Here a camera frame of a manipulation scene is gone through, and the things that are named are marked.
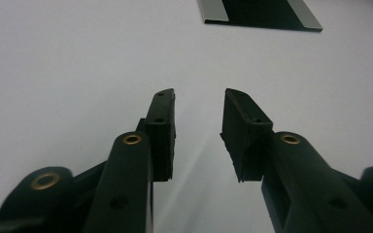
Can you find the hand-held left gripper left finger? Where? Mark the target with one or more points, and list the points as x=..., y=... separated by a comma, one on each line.
x=132, y=181

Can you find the black photo frame silver edges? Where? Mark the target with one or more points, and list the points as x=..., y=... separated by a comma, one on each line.
x=259, y=13

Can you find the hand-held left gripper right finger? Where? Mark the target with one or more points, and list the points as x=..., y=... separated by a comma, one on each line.
x=291, y=174

